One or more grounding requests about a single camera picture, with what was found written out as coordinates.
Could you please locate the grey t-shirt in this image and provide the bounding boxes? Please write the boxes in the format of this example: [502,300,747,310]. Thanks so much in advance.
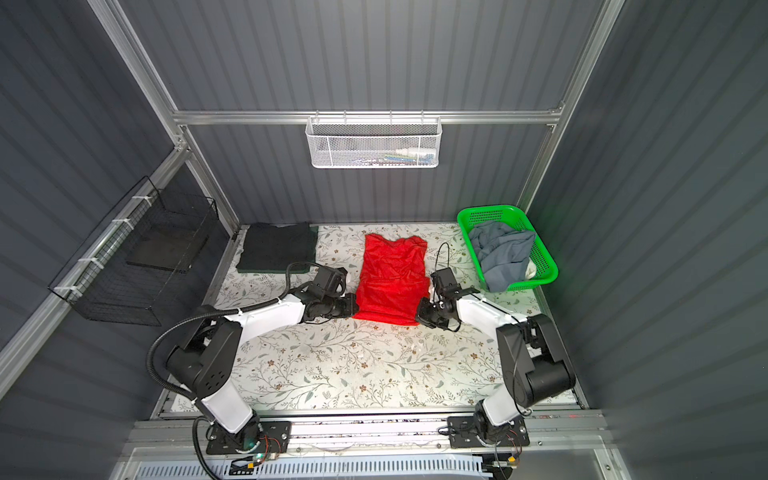
[469,221,537,293]

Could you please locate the folded black t-shirt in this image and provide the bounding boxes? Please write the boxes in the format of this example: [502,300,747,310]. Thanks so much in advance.
[236,222,319,274]

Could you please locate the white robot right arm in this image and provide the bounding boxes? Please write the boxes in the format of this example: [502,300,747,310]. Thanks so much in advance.
[417,267,576,444]

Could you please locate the green plastic laundry basket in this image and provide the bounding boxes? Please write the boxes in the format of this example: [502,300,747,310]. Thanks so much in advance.
[457,205,558,292]

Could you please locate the white slotted cable duct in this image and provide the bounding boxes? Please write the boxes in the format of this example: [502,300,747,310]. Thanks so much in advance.
[136,455,499,480]

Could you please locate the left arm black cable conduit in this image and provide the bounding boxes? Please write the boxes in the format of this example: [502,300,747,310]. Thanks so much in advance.
[146,261,322,480]

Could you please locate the white wire mesh basket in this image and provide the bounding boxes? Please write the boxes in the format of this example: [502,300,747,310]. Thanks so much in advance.
[305,116,443,169]

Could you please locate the white garment in basket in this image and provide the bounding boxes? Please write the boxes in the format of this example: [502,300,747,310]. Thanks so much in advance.
[525,260,537,281]

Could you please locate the red t-shirt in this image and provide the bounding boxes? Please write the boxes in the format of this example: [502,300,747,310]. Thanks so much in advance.
[354,234,430,327]

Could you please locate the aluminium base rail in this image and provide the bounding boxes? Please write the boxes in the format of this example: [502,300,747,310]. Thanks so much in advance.
[120,408,613,460]

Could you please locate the white spray bottle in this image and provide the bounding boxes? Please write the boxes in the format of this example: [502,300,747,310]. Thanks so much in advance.
[384,147,437,165]

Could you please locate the black wire basket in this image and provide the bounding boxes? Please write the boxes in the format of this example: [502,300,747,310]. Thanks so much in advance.
[48,177,219,327]

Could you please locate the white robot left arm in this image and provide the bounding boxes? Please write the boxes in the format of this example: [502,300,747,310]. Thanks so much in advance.
[165,263,358,450]

